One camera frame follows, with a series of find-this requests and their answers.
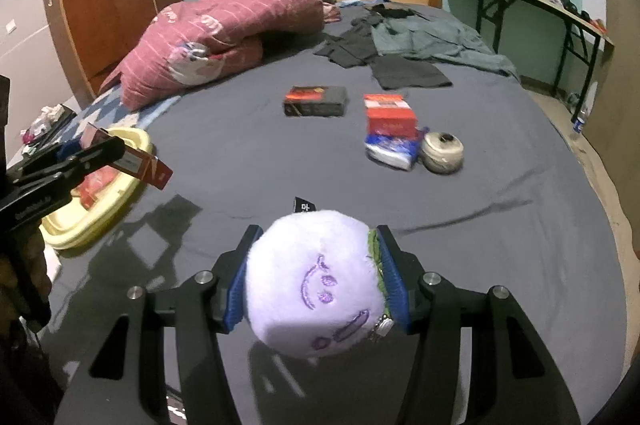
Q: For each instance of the beige tape roll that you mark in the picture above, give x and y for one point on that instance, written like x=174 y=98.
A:
x=440 y=152

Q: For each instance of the grey jacket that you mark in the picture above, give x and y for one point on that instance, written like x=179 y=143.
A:
x=425 y=37

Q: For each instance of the black nightstand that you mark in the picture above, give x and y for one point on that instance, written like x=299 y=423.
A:
x=62 y=125

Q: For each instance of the black shorts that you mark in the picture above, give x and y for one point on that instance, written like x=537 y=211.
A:
x=405 y=72

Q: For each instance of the dark shirt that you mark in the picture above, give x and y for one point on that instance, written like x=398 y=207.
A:
x=350 y=47

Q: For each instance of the red white cigarette pack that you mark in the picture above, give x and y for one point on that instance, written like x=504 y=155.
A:
x=145 y=170

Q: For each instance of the purple plush toy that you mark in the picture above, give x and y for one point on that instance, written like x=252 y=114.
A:
x=310 y=285

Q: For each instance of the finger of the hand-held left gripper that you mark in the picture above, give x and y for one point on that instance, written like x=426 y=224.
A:
x=100 y=152
x=70 y=150

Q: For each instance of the blue checked blanket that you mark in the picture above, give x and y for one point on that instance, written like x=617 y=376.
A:
x=115 y=105

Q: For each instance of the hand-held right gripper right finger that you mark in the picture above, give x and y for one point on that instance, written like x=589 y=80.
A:
x=395 y=285

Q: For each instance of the pink checked quilt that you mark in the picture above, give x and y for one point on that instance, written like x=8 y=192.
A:
x=225 y=15

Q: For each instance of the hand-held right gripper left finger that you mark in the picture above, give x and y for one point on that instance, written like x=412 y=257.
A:
x=235 y=290

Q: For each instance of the black box red print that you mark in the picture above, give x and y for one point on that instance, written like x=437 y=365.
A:
x=320 y=102

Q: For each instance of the blue printed packet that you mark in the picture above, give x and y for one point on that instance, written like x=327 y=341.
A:
x=390 y=150

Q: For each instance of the person's left hand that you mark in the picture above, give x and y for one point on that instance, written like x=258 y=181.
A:
x=39 y=265

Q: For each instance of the yellow plastic basin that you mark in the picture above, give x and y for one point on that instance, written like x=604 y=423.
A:
x=85 y=225

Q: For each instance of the plastic bottle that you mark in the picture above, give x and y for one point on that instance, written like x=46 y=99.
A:
x=579 y=121

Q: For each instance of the white wall switch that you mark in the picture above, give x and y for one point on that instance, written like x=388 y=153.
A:
x=10 y=27

